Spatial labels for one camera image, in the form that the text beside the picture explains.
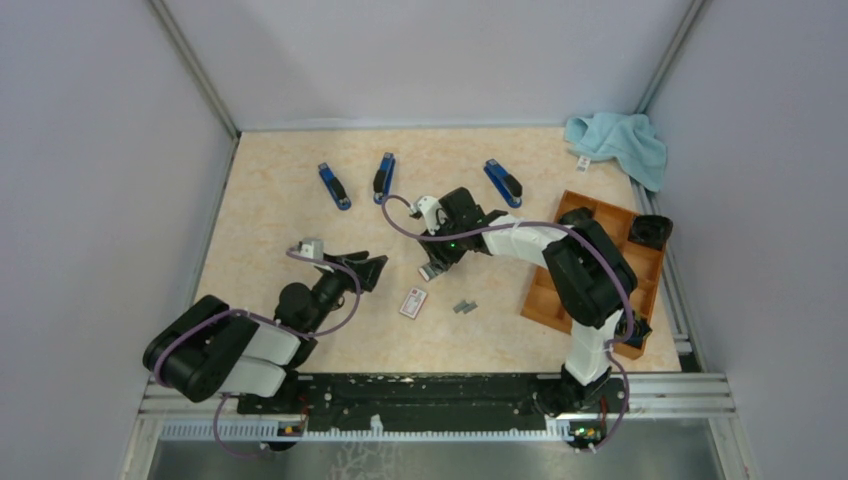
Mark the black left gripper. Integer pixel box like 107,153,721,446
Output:
307,250,387,332

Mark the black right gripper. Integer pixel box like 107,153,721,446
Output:
419,214,468,272

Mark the blue black stapler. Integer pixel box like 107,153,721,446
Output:
372,152,396,205
318,162,352,211

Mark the silver staple strip box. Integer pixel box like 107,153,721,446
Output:
418,262,445,282

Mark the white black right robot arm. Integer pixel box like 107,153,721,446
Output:
409,187,638,412

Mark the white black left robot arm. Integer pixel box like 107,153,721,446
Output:
142,240,388,414

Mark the red white staple box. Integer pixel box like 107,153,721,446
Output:
399,287,428,320

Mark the brown wooden compartment tray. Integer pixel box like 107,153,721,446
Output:
521,191,665,360

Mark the black item in tray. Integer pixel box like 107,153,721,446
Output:
557,207,594,226

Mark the light blue cloth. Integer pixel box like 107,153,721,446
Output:
564,112,668,193

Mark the black tape roll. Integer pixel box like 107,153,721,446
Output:
628,215,674,251

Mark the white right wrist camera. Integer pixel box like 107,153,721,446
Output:
409,196,442,235

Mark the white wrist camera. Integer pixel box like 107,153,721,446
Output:
295,238,324,262
409,196,442,235

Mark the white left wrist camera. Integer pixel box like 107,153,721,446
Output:
295,238,324,262

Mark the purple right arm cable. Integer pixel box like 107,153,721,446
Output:
380,194,637,455

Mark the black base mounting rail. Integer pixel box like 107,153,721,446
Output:
237,373,624,433

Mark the white cable duct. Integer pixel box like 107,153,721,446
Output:
160,418,599,443

